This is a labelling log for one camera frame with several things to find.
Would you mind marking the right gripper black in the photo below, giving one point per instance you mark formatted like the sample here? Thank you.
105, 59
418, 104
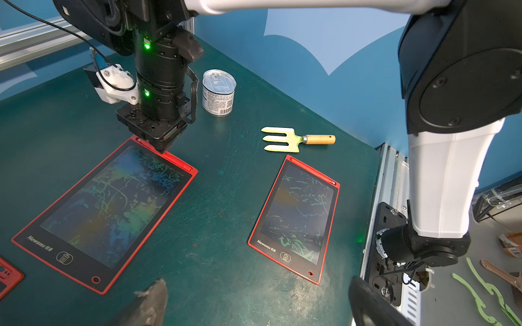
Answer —
157, 120

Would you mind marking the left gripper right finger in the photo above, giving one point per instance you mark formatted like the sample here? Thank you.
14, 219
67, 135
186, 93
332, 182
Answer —
369, 308

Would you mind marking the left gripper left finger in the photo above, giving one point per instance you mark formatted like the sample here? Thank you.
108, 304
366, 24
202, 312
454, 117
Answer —
147, 308

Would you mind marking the red tablet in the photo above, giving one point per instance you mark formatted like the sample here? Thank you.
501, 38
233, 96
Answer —
10, 276
93, 231
294, 226

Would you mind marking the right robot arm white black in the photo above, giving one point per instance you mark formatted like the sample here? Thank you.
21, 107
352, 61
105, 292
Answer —
460, 70

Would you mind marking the silver tin can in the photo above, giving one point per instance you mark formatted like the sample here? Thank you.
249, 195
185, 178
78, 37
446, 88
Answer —
218, 92

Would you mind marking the brown litter scoop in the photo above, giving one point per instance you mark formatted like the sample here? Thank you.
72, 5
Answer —
513, 279

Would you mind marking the brown coffee bottle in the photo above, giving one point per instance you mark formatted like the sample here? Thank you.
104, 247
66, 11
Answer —
511, 243

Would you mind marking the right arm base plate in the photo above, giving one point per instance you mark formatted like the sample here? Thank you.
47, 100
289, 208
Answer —
382, 268

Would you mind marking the aluminium rail frame front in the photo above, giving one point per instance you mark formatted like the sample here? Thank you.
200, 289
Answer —
392, 187

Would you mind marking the green garden fork wooden handle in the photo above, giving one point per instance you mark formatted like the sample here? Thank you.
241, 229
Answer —
285, 139

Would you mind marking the aluminium back rail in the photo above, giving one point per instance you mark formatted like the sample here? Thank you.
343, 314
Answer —
31, 41

